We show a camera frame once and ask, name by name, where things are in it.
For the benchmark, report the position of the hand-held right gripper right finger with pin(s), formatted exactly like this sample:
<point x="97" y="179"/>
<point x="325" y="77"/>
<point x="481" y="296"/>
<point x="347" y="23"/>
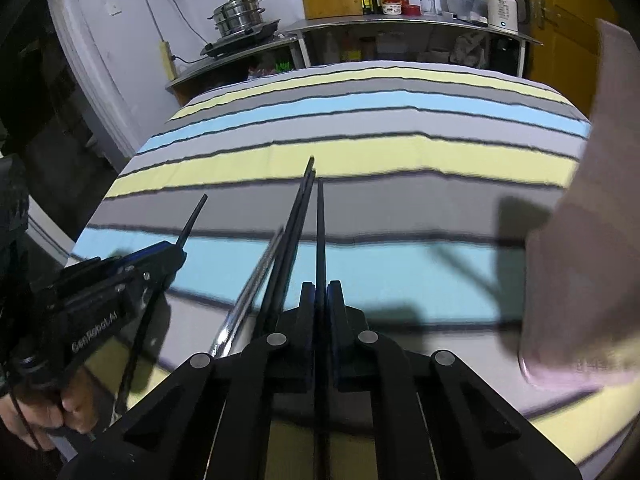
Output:
<point x="336" y="330"/>

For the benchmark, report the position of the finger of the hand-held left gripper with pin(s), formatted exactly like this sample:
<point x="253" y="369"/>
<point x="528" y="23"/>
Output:
<point x="165" y="267"/>
<point x="147" y="251"/>

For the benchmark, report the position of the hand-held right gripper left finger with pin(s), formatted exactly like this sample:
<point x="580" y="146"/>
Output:
<point x="306" y="330"/>

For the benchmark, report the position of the black chopstick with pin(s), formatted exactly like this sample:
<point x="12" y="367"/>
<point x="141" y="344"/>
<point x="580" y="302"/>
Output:
<point x="320" y="240"/>
<point x="192" y="220"/>
<point x="280" y="260"/>
<point x="291" y="260"/>

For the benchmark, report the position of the pink plastic utensil basket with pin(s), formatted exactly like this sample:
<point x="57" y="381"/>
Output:
<point x="585" y="220"/>

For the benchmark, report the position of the person's left hand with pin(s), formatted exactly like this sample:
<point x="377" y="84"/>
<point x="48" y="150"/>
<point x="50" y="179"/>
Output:
<point x="75" y="410"/>

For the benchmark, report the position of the silver metal chopstick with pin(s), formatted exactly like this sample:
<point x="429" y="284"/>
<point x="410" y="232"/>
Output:
<point x="250" y="292"/>

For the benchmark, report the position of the striped tablecloth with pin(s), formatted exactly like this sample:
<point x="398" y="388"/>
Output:
<point x="380" y="160"/>

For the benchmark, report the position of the beige power strip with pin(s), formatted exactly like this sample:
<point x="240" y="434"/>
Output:
<point x="166" y="60"/>

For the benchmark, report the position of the low steel shelf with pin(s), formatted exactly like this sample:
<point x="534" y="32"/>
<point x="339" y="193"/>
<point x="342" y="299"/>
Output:
<point x="235" y="60"/>

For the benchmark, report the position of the black induction cooker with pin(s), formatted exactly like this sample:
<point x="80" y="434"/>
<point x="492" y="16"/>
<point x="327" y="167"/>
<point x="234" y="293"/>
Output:
<point x="240" y="40"/>

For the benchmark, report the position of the stainless steel steamer pot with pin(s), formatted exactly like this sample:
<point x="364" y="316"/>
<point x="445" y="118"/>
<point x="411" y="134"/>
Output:
<point x="239" y="15"/>

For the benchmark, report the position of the stainless steel counter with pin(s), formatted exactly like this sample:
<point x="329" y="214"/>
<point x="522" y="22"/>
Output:
<point x="410" y="21"/>

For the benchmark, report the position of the white jar red lid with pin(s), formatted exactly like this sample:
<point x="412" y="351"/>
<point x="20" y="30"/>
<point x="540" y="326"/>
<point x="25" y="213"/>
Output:
<point x="391" y="7"/>

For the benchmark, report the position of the red tin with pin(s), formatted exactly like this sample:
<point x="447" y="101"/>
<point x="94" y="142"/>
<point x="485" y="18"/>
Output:
<point x="411" y="10"/>

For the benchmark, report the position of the clear glass cup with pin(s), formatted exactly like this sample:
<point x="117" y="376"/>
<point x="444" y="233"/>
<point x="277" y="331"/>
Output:
<point x="428" y="5"/>

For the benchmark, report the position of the white dish rack container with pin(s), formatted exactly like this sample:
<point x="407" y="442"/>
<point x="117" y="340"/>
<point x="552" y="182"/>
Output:
<point x="465" y="2"/>

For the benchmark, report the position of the white electric kettle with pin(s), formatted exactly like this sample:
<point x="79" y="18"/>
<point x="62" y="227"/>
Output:
<point x="504" y="7"/>

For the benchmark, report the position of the yellow wooden door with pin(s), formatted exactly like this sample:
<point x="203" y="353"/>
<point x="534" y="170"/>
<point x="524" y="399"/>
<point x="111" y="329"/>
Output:
<point x="565" y="5"/>

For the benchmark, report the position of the white wall switch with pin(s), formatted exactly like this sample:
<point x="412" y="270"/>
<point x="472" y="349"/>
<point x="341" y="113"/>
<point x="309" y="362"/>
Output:
<point x="116" y="10"/>

